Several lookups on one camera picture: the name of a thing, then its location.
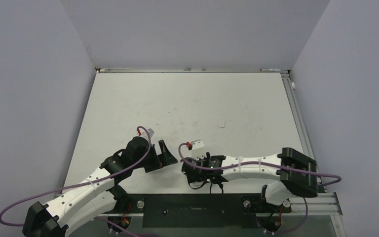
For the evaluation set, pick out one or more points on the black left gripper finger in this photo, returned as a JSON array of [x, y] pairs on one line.
[[166, 157], [152, 167]]

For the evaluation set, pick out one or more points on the aluminium frame rail back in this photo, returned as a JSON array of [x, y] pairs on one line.
[[189, 70]]

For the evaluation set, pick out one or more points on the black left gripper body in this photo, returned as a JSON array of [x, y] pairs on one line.
[[152, 158]]

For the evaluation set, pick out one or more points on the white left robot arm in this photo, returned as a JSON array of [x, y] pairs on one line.
[[99, 193]]

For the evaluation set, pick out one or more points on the white battery compartment cover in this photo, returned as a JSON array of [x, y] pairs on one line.
[[221, 123]]

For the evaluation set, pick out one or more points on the aluminium frame rail right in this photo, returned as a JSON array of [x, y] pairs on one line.
[[326, 204]]

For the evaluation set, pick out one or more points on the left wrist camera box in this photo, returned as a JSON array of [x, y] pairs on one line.
[[150, 132]]

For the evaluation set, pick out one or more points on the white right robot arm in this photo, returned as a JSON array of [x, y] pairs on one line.
[[290, 173]]

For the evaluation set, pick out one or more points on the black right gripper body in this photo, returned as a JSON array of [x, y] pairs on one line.
[[193, 178]]

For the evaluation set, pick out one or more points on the aluminium frame rail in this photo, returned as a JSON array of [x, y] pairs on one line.
[[326, 204], [189, 70]]

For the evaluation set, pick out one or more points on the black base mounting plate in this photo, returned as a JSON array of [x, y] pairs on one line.
[[196, 210]]

